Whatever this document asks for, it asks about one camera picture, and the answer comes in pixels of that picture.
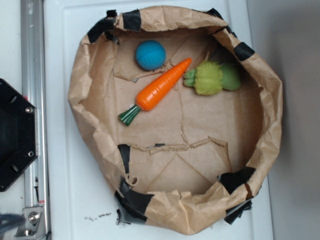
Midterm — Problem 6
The white tray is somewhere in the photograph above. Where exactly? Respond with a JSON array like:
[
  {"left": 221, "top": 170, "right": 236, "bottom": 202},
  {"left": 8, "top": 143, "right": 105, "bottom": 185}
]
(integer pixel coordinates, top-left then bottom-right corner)
[{"left": 42, "top": 0, "right": 275, "bottom": 240}]

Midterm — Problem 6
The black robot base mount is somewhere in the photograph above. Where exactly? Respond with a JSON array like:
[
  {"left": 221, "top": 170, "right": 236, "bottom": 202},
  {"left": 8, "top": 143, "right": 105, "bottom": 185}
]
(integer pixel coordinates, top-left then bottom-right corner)
[{"left": 0, "top": 79, "right": 38, "bottom": 192}]

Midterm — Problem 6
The green fuzzy plush toy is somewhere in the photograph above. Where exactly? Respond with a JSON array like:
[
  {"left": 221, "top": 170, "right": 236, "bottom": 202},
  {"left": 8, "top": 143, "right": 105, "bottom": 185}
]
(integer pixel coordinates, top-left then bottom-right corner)
[{"left": 183, "top": 60, "right": 241, "bottom": 96}]

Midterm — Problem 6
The brown paper bag bin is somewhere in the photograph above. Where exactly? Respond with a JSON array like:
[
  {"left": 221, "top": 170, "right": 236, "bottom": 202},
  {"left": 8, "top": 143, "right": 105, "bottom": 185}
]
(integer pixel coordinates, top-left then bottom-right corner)
[{"left": 68, "top": 6, "right": 283, "bottom": 235}]

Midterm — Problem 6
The blue rubber ball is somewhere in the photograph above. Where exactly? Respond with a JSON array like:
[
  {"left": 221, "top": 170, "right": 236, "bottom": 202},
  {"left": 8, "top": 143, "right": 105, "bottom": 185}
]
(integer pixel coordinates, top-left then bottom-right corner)
[{"left": 135, "top": 40, "right": 166, "bottom": 71}]

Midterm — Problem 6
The metal corner bracket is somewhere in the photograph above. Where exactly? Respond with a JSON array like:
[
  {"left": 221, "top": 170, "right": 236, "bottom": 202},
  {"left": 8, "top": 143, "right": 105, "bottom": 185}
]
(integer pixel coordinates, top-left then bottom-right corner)
[{"left": 14, "top": 206, "right": 46, "bottom": 240}]

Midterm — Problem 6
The orange plastic toy carrot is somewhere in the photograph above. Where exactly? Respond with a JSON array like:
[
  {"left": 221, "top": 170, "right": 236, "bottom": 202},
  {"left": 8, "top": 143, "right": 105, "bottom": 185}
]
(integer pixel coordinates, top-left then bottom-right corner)
[{"left": 118, "top": 58, "right": 192, "bottom": 126}]

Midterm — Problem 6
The aluminium extrusion rail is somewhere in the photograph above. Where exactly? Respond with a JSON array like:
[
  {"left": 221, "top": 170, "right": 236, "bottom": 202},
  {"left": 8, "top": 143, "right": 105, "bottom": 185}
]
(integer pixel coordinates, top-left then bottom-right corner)
[{"left": 20, "top": 0, "right": 52, "bottom": 240}]

